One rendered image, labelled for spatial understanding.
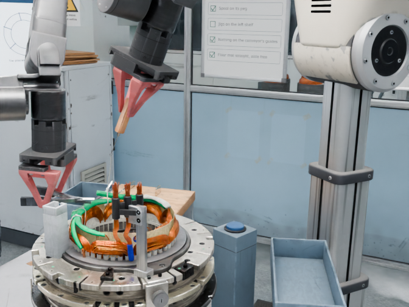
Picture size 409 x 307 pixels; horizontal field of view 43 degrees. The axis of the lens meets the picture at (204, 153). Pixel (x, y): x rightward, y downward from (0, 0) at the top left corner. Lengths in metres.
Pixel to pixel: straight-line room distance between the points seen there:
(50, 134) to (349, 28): 0.57
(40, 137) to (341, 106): 0.59
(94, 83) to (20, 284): 2.02
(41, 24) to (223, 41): 2.32
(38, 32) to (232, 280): 0.65
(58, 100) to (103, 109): 2.54
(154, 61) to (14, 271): 0.94
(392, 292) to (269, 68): 1.45
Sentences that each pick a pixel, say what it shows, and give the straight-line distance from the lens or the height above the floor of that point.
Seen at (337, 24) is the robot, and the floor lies 1.48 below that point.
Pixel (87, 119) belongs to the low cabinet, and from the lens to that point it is 3.32.
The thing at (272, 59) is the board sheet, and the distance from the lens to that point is 3.08.
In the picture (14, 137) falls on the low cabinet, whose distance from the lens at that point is 3.46.
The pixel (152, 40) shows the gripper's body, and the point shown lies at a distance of 0.82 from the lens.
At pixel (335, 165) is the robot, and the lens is 1.14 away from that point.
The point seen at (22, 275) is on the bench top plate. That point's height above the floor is 0.78.
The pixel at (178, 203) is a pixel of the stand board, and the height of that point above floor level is 1.06.
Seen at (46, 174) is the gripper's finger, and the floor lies 1.23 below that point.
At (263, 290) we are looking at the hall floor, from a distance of 3.06.
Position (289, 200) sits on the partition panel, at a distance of 3.25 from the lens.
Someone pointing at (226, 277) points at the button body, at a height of 0.93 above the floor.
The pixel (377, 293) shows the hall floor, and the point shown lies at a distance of 3.19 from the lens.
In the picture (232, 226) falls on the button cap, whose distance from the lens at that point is 1.15.
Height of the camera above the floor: 1.49
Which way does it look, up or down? 15 degrees down
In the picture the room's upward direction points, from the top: 1 degrees clockwise
